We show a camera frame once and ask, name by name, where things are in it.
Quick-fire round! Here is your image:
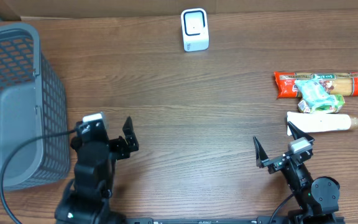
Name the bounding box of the light blue wipes packet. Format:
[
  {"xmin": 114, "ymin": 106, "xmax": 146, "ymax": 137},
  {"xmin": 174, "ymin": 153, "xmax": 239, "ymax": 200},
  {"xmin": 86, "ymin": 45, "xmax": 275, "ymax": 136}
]
[{"xmin": 295, "ymin": 80, "xmax": 329, "ymax": 100}]

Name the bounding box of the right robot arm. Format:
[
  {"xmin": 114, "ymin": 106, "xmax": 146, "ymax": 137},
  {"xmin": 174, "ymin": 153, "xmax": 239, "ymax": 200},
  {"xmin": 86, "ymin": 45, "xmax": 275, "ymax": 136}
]
[{"xmin": 253, "ymin": 121, "xmax": 344, "ymax": 223}]

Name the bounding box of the green snack packet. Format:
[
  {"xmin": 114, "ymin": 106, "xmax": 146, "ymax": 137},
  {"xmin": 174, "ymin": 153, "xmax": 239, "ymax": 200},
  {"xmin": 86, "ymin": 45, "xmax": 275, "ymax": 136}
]
[{"xmin": 298, "ymin": 95, "xmax": 345, "ymax": 114}]

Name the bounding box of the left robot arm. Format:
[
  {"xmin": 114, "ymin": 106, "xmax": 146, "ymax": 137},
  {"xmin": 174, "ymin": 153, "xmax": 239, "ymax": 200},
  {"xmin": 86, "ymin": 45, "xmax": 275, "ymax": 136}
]
[{"xmin": 55, "ymin": 113, "xmax": 139, "ymax": 224}]

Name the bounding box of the orange spaghetti packet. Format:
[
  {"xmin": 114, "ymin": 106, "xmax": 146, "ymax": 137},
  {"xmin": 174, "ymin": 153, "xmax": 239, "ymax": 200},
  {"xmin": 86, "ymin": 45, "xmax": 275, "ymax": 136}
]
[{"xmin": 274, "ymin": 72, "xmax": 358, "ymax": 98}]

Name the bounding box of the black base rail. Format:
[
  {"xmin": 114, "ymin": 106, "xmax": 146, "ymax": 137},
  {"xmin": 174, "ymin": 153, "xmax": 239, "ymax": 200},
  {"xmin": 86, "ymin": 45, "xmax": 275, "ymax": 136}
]
[{"xmin": 126, "ymin": 213, "xmax": 346, "ymax": 224}]

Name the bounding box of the grey plastic mesh basket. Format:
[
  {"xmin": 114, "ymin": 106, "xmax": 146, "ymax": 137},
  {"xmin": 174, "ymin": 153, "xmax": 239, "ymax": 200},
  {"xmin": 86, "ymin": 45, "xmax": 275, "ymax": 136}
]
[{"xmin": 0, "ymin": 23, "xmax": 70, "ymax": 190}]

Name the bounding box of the white cream tube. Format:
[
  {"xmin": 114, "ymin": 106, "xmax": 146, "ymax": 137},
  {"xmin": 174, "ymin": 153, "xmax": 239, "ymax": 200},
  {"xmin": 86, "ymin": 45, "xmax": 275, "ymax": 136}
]
[{"xmin": 287, "ymin": 111, "xmax": 358, "ymax": 133}]

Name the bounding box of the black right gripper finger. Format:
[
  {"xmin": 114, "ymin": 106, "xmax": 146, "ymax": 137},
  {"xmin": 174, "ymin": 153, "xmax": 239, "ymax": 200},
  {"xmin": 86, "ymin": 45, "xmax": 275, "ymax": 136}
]
[
  {"xmin": 287, "ymin": 121, "xmax": 314, "ymax": 143},
  {"xmin": 253, "ymin": 136, "xmax": 269, "ymax": 168}
]

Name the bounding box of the white barcode scanner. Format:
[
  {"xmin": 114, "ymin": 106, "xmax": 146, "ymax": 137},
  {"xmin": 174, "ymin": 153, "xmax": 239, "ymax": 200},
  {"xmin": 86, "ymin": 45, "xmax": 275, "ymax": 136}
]
[{"xmin": 181, "ymin": 8, "xmax": 209, "ymax": 52}]

